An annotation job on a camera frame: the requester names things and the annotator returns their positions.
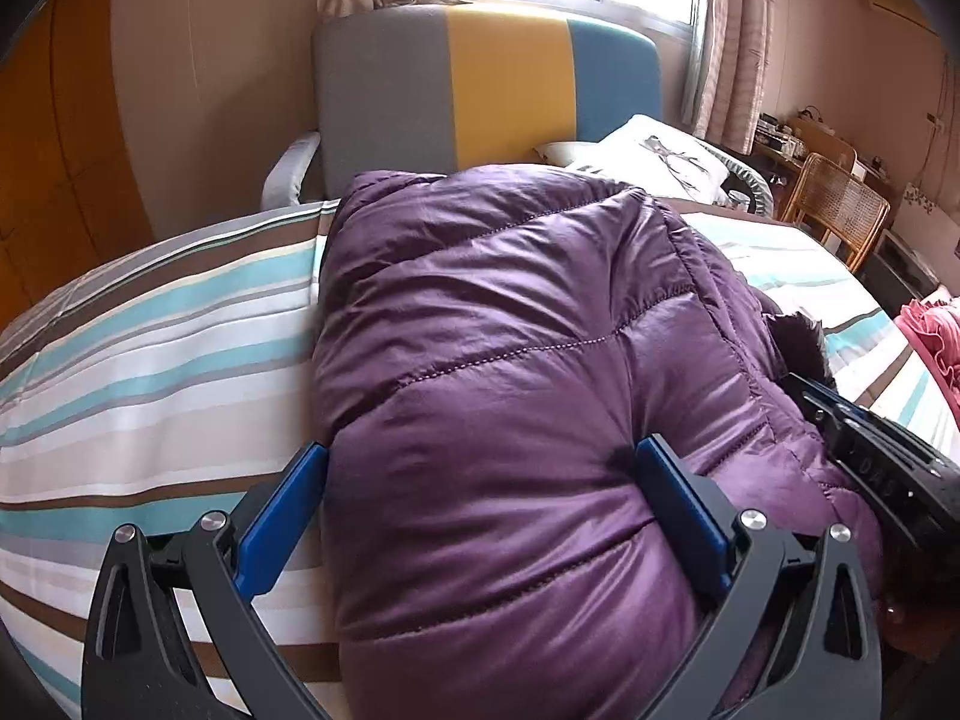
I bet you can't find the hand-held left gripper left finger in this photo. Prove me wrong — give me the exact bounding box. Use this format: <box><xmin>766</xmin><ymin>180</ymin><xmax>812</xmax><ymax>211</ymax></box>
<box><xmin>82</xmin><ymin>441</ymin><xmax>331</xmax><ymax>720</ymax></box>

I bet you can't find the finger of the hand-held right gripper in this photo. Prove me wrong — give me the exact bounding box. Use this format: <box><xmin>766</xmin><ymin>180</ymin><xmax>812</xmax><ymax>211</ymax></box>
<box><xmin>784</xmin><ymin>373</ymin><xmax>860</xmax><ymax>436</ymax></box>

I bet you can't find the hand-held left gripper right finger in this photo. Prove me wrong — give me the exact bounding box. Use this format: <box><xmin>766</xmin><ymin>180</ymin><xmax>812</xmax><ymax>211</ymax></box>
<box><xmin>634</xmin><ymin>433</ymin><xmax>882</xmax><ymax>720</ymax></box>

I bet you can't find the purple quilted down jacket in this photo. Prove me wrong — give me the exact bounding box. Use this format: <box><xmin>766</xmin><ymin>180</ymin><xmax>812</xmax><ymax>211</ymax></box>
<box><xmin>311</xmin><ymin>169</ymin><xmax>893</xmax><ymax>720</ymax></box>

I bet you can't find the pink ruffled cloth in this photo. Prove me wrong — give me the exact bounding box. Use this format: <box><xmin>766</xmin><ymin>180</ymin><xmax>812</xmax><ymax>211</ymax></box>
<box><xmin>896</xmin><ymin>294</ymin><xmax>960</xmax><ymax>421</ymax></box>

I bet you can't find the dark low cabinet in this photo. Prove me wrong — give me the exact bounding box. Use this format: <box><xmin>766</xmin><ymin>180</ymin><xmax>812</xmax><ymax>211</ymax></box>
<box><xmin>862</xmin><ymin>229</ymin><xmax>946</xmax><ymax>316</ymax></box>

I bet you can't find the bed with striped sheet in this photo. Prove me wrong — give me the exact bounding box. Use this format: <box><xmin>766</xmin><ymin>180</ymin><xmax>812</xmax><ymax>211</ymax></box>
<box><xmin>0</xmin><ymin>199</ymin><xmax>960</xmax><ymax>720</ymax></box>

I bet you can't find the rattan chair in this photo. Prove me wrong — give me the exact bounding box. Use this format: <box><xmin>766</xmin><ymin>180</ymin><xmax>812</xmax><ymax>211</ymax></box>
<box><xmin>780</xmin><ymin>152</ymin><xmax>893</xmax><ymax>275</ymax></box>

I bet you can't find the grey striped cushion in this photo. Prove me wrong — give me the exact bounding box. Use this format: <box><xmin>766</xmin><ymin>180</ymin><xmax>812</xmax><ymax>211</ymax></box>
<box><xmin>712</xmin><ymin>150</ymin><xmax>777</xmax><ymax>218</ymax></box>

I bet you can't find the cluttered wooden desk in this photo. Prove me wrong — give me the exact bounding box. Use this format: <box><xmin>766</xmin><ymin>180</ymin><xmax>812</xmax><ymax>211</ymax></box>
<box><xmin>750</xmin><ymin>109</ymin><xmax>893</xmax><ymax>188</ymax></box>

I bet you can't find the white pillow with deer print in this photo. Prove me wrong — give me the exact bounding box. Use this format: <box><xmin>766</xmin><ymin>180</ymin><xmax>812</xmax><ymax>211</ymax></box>
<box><xmin>577</xmin><ymin>114</ymin><xmax>732</xmax><ymax>203</ymax></box>

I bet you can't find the plain white pillow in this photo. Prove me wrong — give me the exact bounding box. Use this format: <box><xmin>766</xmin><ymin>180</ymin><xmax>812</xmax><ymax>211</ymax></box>
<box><xmin>536</xmin><ymin>141</ymin><xmax>601</xmax><ymax>166</ymax></box>

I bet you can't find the striped pink curtain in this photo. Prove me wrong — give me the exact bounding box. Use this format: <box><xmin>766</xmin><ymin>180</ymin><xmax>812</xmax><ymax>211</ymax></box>
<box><xmin>690</xmin><ymin>0</ymin><xmax>777</xmax><ymax>155</ymax></box>

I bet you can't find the grey yellow blue headboard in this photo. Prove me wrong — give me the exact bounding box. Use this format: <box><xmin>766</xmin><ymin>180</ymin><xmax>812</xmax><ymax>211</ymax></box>
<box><xmin>259</xmin><ymin>4</ymin><xmax>665</xmax><ymax>207</ymax></box>

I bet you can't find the wooden wardrobe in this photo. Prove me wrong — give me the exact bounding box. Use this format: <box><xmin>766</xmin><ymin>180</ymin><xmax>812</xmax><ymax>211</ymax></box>
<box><xmin>0</xmin><ymin>0</ymin><xmax>155</xmax><ymax>331</ymax></box>

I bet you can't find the white wall cable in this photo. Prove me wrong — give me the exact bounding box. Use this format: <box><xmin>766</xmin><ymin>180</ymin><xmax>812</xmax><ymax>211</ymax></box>
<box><xmin>924</xmin><ymin>52</ymin><xmax>952</xmax><ymax>192</ymax></box>

